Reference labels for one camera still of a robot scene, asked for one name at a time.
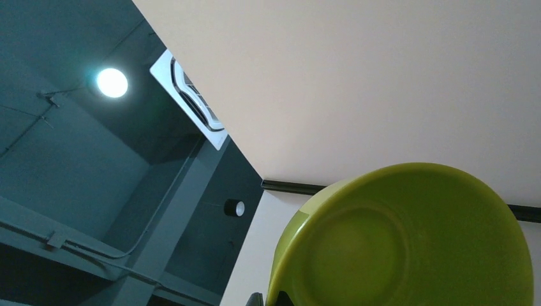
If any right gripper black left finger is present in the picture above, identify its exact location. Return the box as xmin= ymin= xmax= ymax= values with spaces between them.
xmin=246 ymin=292 xmax=264 ymax=306

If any ceiling air conditioner vent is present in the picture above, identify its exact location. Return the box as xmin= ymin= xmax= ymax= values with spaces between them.
xmin=149 ymin=50 xmax=228 ymax=150

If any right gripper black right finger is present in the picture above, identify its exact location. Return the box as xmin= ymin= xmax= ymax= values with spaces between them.
xmin=274 ymin=291 xmax=294 ymax=306

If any yellow-green bowl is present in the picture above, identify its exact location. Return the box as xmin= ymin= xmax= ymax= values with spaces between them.
xmin=265 ymin=163 xmax=535 ymax=305

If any small black ceiling spotlight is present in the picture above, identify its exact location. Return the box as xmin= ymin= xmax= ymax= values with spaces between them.
xmin=223 ymin=199 xmax=246 ymax=217

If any round ceiling lamp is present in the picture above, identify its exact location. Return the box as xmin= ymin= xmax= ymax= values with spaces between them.
xmin=86 ymin=67 xmax=129 ymax=99

